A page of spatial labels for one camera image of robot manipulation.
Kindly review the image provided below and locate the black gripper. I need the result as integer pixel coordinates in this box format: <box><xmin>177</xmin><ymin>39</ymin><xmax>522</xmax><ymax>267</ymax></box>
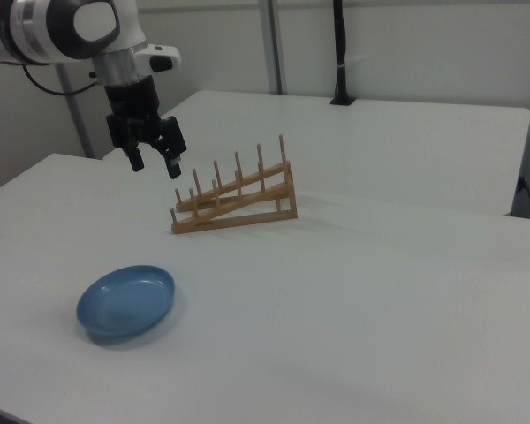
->
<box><xmin>102</xmin><ymin>75</ymin><xmax>188</xmax><ymax>180</ymax></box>

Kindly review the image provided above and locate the blue plastic plate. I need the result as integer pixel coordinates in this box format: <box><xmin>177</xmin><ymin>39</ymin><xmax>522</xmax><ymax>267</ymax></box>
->
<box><xmin>75</xmin><ymin>264</ymin><xmax>178</xmax><ymax>345</ymax></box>

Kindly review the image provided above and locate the wooden plate rack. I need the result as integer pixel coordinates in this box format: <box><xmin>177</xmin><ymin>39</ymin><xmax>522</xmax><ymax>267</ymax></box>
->
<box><xmin>169</xmin><ymin>133</ymin><xmax>299</xmax><ymax>236</ymax></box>

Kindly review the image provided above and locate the black pole with base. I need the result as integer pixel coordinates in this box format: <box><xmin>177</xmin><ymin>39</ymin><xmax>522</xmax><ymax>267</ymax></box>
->
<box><xmin>329</xmin><ymin>0</ymin><xmax>358</xmax><ymax>107</ymax></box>

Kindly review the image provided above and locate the grey partition post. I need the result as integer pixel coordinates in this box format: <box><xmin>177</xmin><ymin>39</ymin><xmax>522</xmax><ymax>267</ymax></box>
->
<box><xmin>54</xmin><ymin>61</ymin><xmax>95</xmax><ymax>159</ymax></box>
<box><xmin>259</xmin><ymin>0</ymin><xmax>289</xmax><ymax>95</ymax></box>

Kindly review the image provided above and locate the black cable with blue plug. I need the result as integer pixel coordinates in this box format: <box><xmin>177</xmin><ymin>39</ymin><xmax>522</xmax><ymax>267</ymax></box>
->
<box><xmin>517</xmin><ymin>176</ymin><xmax>530</xmax><ymax>218</ymax></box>

